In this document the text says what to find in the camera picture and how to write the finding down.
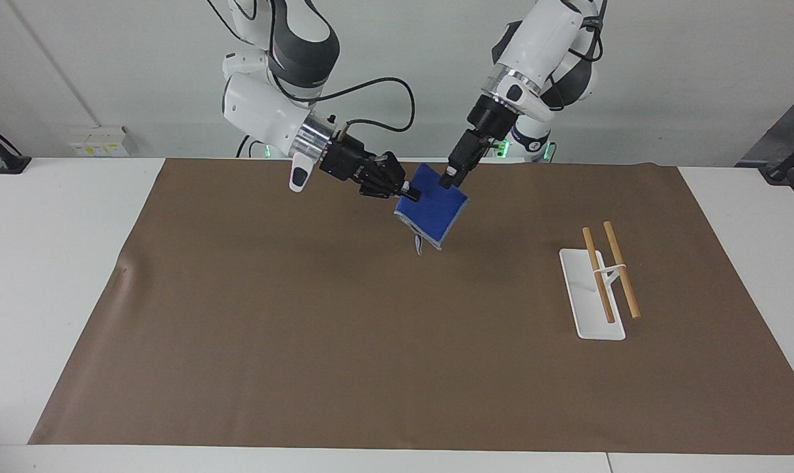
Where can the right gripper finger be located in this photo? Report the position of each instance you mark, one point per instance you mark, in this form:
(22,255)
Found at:
(389,167)
(382,190)

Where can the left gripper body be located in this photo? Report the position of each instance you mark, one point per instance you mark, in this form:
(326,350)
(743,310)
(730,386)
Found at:
(484,117)

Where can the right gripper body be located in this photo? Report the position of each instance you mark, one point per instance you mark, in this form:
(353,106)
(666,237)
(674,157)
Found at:
(346,163)

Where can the blue towel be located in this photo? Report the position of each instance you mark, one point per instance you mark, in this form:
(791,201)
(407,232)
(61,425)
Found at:
(433,207)

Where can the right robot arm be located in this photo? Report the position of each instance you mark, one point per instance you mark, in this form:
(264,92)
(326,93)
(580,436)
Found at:
(259,108)

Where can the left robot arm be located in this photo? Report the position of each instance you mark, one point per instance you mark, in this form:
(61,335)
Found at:
(535,46)

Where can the white rack with wooden rods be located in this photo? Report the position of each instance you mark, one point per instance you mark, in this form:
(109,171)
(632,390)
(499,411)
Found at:
(591,309)

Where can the black stand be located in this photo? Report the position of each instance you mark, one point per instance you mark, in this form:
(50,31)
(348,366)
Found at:
(9,161)
(781,172)

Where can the white wall socket panel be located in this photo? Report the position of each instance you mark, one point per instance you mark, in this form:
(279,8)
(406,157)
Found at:
(101,141)

